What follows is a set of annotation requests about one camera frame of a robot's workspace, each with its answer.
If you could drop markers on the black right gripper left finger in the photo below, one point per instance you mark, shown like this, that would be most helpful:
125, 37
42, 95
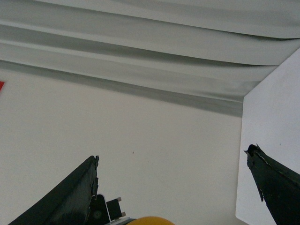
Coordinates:
69, 202

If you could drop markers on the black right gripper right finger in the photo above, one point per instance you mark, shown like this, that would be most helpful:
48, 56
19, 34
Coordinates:
278, 186

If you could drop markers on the yellow mushroom push button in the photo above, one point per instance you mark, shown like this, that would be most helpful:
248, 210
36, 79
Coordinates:
104, 212

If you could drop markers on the red mushroom push button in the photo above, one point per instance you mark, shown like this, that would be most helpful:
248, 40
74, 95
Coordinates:
1, 85

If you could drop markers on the white draped curtain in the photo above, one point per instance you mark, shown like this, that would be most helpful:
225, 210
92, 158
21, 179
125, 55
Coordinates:
205, 54

